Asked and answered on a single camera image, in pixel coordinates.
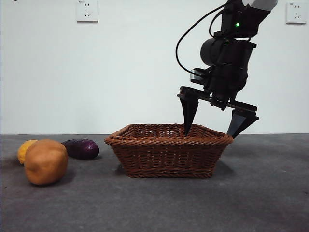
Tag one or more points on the white wall socket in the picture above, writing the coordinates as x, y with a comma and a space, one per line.
88, 11
296, 13

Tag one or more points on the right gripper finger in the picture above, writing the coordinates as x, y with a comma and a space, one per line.
241, 122
189, 113

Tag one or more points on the brown potato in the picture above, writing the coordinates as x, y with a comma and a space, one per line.
46, 162

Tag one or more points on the brown wicker basket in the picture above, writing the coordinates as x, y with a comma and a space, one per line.
169, 157

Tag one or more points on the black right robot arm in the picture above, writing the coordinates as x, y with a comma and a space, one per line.
236, 48

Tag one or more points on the purple eggplant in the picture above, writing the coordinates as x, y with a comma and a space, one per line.
83, 149

